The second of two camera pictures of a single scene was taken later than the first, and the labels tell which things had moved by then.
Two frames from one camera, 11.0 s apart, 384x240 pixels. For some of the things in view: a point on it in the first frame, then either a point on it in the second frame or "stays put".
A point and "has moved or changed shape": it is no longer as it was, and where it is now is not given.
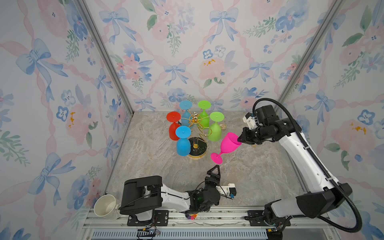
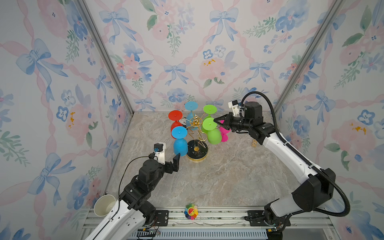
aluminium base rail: [211, 224] stays put
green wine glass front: [216, 134] has moved or changed shape
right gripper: [245, 139] to [227, 123]
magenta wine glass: [229, 144] to [224, 132]
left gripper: [216, 180] to [169, 169]
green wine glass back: [203, 119] to [209, 109]
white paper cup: [106, 206] stays put
